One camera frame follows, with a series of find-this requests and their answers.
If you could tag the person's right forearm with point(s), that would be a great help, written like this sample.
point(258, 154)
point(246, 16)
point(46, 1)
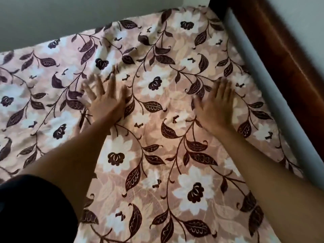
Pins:
point(273, 184)

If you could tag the pink floral bed sheet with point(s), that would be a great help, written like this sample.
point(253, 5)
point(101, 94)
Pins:
point(152, 149)

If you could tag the person's left hand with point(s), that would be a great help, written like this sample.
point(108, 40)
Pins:
point(106, 103)

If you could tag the person's left forearm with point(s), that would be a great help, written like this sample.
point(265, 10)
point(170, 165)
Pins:
point(65, 164)

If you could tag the person's right hand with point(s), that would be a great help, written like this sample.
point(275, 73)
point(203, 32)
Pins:
point(217, 108)

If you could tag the white textured mattress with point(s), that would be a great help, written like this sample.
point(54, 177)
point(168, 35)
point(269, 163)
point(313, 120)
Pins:
point(265, 93)

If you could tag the dark wooden bed frame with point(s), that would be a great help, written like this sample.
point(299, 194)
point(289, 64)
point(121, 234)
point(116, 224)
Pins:
point(278, 53)

